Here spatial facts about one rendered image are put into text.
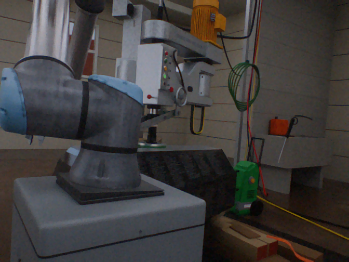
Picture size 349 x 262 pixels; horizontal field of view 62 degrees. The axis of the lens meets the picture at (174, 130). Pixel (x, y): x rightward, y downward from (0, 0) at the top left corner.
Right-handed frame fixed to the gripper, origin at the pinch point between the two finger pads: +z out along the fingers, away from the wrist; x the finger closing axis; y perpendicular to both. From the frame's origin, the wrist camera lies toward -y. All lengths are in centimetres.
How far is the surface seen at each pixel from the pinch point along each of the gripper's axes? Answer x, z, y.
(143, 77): 46, -50, -48
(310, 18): 281, -245, -393
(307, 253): 181, 64, -65
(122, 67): 16, -66, -109
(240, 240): 128, 57, -53
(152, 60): 52, -61, -43
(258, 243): 140, 55, -49
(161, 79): 60, -48, -39
